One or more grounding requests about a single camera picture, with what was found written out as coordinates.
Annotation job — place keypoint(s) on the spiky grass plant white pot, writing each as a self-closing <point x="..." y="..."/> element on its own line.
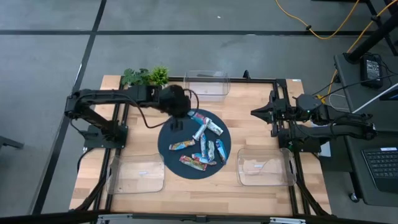
<point x="159" y="76"/>

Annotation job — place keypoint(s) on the black aluminium table frame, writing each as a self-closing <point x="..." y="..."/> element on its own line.
<point x="258" y="80"/>

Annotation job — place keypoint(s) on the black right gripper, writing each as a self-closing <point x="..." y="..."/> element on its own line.
<point x="284" y="112"/>

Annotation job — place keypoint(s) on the dark grey stand foot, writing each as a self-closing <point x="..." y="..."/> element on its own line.
<point x="11" y="142"/>

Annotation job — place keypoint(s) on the snack packets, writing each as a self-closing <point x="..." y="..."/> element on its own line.
<point x="191" y="162"/>

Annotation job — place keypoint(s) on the blue Chewy granola bar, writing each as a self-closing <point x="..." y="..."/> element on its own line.
<point x="203" y="145"/>
<point x="202" y="159"/>
<point x="221" y="151"/>
<point x="197" y="117"/>

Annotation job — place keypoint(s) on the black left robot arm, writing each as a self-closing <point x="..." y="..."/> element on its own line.
<point x="102" y="95"/>

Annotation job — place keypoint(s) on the small clear plastic bin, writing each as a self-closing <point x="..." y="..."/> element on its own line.
<point x="206" y="88"/>

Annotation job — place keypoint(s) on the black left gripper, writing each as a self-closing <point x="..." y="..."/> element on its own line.
<point x="174" y="101"/>

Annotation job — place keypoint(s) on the black stand leg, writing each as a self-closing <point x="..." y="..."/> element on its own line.
<point x="373" y="39"/>

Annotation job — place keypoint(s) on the broad-leaf plant in white pot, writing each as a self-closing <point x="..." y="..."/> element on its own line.
<point x="135" y="77"/>

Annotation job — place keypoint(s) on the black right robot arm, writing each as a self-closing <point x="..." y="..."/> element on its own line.
<point x="342" y="129"/>

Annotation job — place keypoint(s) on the silver green granola bar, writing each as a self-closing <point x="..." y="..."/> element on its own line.
<point x="211" y="150"/>

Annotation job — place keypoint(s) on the orange blue granola bar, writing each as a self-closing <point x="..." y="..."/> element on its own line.
<point x="182" y="145"/>

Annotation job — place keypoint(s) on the dark grey side desk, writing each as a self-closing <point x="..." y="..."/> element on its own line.
<point x="351" y="93"/>

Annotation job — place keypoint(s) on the white flat box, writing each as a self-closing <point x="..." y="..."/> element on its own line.
<point x="325" y="150"/>

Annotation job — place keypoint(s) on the black clamp stand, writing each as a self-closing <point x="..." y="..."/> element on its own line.
<point x="246" y="74"/>

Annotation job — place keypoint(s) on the round dark blue woven mat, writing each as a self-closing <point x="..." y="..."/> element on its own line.
<point x="174" y="161"/>

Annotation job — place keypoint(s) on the white table sticker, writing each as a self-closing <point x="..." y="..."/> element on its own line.
<point x="297" y="80"/>

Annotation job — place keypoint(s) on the black keyboard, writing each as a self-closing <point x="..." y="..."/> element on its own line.
<point x="384" y="168"/>

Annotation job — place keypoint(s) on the black power adapter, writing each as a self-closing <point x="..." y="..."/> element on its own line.
<point x="371" y="70"/>

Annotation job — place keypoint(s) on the black crossbar with silver brackets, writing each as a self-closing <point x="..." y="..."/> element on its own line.
<point x="62" y="217"/>

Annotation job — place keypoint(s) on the black bar with white edge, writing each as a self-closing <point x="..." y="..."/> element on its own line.
<point x="376" y="98"/>

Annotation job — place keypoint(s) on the desk caster wheel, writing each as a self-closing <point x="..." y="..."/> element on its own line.
<point x="353" y="197"/>

